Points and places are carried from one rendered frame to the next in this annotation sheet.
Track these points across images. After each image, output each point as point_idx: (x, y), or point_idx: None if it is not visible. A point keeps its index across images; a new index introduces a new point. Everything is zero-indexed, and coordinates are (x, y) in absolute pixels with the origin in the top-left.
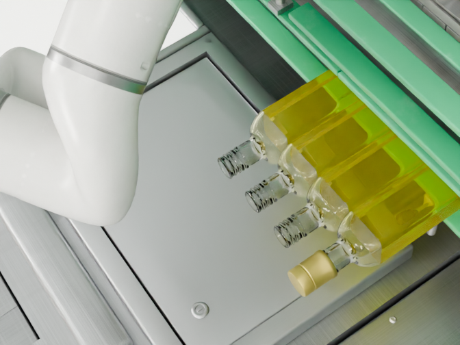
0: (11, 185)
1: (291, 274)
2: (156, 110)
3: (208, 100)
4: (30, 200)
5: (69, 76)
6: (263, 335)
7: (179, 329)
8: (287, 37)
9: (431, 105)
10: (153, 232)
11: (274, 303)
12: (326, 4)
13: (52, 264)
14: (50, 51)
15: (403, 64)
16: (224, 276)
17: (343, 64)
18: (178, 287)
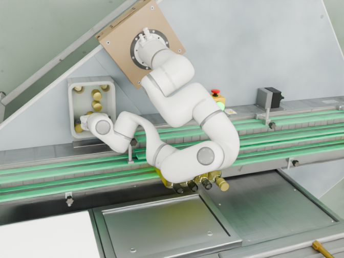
0: (228, 156)
1: (223, 184)
2: (119, 229)
3: (123, 215)
4: (229, 160)
5: (222, 113)
6: (223, 220)
7: (215, 239)
8: (127, 177)
9: (199, 133)
10: (174, 238)
11: (212, 217)
12: None
13: None
14: (211, 115)
15: (185, 133)
16: (198, 226)
17: None
18: (199, 236)
